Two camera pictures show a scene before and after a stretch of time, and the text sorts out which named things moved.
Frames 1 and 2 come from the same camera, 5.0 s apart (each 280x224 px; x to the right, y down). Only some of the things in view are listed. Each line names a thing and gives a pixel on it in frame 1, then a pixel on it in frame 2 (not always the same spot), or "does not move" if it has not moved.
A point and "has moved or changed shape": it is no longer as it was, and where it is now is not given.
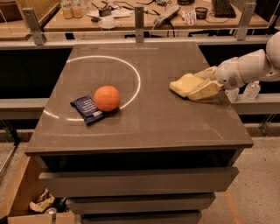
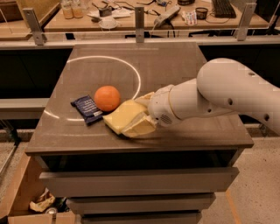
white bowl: [107, 23] does not move
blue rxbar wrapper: [87, 109] does not move
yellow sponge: [185, 83] has moved or changed shape
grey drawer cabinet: [158, 158] does not move
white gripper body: [228, 73] to [159, 107]
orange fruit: [106, 98] does not move
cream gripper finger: [208, 89] to [143, 125]
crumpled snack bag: [45, 199] does not move
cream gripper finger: [210, 73] to [145, 99]
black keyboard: [223, 9] does not move
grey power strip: [165, 15] does not move
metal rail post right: [242, 28] does not move
